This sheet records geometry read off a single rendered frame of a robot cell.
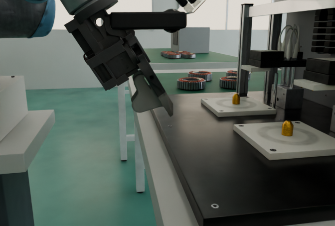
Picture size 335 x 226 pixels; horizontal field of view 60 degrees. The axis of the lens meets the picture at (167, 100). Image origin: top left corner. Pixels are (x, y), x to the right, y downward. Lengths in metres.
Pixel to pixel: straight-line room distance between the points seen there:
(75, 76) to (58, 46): 0.56
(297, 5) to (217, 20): 4.77
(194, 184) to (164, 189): 0.05
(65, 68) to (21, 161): 4.72
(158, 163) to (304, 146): 0.25
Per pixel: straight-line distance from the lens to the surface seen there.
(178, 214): 0.39
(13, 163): 0.63
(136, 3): 5.22
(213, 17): 5.46
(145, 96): 0.46
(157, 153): 0.55
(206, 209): 0.36
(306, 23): 0.98
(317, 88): 0.56
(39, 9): 0.74
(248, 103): 0.81
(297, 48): 0.83
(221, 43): 5.53
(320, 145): 0.56
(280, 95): 0.83
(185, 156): 0.49
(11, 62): 5.49
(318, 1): 0.68
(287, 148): 0.52
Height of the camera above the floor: 0.97
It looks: 13 degrees down
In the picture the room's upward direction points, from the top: straight up
